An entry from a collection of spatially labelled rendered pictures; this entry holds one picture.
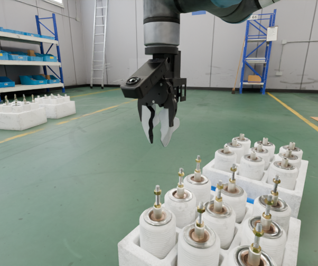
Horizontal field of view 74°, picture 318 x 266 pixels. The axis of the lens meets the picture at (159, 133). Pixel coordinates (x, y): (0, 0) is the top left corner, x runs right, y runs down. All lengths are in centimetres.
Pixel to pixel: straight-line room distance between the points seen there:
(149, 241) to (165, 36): 47
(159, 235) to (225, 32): 652
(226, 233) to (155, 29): 51
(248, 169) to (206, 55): 601
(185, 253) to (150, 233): 10
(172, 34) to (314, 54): 666
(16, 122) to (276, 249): 248
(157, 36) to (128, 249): 51
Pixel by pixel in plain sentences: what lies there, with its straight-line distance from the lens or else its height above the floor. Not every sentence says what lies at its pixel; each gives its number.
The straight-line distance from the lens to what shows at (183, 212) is 66.
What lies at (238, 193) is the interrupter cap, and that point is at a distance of 72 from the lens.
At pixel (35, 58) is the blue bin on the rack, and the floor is 85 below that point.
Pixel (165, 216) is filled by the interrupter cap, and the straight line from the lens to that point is 59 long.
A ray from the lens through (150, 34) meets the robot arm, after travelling 45.
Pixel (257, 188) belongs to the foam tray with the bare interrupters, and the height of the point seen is 16.
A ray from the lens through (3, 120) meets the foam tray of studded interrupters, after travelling 276.
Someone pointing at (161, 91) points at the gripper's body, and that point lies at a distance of 45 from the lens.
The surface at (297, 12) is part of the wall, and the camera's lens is 704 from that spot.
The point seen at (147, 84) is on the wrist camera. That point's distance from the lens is 40.
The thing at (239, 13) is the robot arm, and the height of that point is 73.
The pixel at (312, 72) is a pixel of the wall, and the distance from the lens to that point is 704.
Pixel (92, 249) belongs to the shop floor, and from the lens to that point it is 90.
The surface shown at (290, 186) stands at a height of 18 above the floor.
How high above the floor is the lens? 62
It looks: 17 degrees down
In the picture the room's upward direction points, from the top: straight up
